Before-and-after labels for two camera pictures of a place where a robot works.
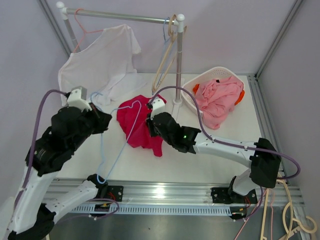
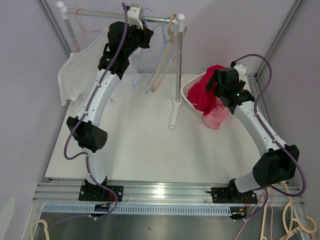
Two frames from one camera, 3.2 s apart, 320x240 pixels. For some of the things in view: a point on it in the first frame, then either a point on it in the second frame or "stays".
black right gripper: (150, 125) → (214, 79)
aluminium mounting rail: (167, 193) stays
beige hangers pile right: (308, 225) stays
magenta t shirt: (132, 114) → (204, 100)
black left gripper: (102, 119) → (146, 34)
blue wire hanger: (102, 155) → (133, 84)
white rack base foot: (176, 103) stays
